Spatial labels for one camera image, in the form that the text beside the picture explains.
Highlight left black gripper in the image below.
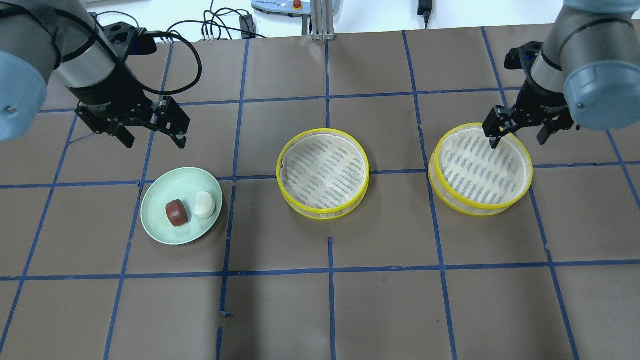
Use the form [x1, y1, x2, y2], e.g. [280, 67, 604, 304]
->
[75, 22, 190, 150]

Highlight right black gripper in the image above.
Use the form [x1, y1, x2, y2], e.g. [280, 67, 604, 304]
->
[482, 42, 574, 150]

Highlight yellow steamer basket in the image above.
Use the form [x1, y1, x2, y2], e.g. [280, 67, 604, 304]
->
[276, 128, 371, 221]
[427, 123, 534, 217]

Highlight brown steamed bun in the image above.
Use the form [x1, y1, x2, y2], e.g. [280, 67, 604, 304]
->
[165, 199, 189, 228]

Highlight white steamed bun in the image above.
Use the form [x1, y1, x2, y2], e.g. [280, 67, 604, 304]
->
[193, 191, 217, 219]

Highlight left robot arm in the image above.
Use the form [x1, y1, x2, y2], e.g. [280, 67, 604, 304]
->
[0, 0, 202, 149]

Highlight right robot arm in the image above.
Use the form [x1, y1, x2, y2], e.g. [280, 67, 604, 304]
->
[482, 0, 640, 149]

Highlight light green plate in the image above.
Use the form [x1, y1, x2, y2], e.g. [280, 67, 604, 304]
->
[141, 167, 223, 245]

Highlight black power adapter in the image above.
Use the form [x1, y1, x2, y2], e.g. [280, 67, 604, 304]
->
[417, 0, 434, 18]

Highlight teach pendant with red button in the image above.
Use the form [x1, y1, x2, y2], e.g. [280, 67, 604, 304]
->
[251, 0, 312, 18]

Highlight black camera cable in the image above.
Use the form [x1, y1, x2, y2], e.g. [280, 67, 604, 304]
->
[137, 31, 203, 97]

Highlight black cable bundle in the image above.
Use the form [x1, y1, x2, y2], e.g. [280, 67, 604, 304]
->
[95, 0, 268, 42]

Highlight aluminium frame post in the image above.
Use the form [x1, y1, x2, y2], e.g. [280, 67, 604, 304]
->
[310, 0, 336, 41]

